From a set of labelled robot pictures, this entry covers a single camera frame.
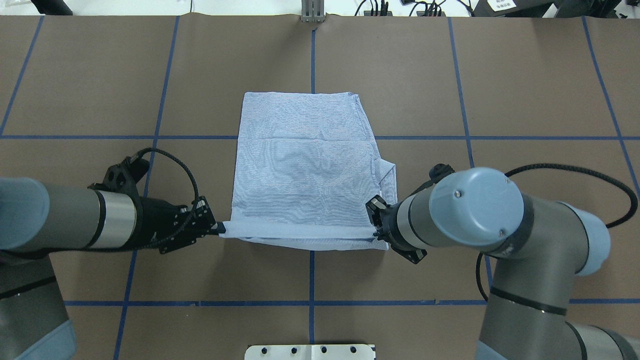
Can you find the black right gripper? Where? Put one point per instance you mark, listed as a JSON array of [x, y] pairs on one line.
[[391, 223]]

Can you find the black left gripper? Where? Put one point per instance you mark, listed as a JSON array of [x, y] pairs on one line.
[[153, 221]]

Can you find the light blue striped shirt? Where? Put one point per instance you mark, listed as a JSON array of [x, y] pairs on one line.
[[306, 166]]

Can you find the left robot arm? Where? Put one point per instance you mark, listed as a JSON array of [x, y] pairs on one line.
[[39, 219]]

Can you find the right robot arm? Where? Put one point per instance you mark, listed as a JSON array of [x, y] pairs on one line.
[[540, 247]]

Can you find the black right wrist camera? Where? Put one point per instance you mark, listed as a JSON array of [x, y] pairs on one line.
[[440, 171]]

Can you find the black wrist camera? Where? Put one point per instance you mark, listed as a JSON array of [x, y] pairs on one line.
[[440, 171], [122, 172]]

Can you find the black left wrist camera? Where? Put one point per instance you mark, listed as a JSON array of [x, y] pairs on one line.
[[122, 172]]

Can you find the white camera pillar with base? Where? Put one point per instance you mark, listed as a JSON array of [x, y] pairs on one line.
[[311, 352]]

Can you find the aluminium frame post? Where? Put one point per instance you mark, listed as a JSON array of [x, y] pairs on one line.
[[313, 11]]

